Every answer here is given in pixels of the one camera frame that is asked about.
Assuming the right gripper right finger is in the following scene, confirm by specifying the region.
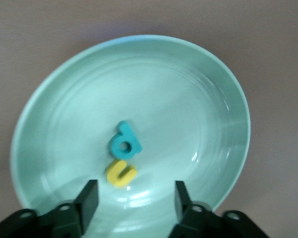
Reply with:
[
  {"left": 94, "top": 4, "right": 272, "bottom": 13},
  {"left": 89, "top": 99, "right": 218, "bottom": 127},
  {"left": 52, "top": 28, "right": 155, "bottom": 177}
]
[{"left": 168, "top": 180, "right": 267, "bottom": 238}]

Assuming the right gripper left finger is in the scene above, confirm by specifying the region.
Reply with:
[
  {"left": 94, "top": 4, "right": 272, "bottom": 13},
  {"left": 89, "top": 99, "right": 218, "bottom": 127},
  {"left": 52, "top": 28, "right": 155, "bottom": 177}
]
[{"left": 0, "top": 179, "right": 100, "bottom": 238}]

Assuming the yellow foam letter u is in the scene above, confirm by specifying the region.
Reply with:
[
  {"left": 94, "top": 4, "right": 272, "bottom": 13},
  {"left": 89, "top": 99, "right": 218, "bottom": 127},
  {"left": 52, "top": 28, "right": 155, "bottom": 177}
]
[{"left": 106, "top": 159, "right": 138, "bottom": 188}]

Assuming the teal foam letter p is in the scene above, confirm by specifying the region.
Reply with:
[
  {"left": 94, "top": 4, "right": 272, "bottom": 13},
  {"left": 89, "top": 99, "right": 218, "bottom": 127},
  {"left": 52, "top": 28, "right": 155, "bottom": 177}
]
[{"left": 108, "top": 120, "right": 143, "bottom": 160}]

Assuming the green plate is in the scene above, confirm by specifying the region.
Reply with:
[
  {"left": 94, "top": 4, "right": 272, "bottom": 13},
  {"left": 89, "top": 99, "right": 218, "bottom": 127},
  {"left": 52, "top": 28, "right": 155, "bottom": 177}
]
[{"left": 9, "top": 34, "right": 252, "bottom": 235}]

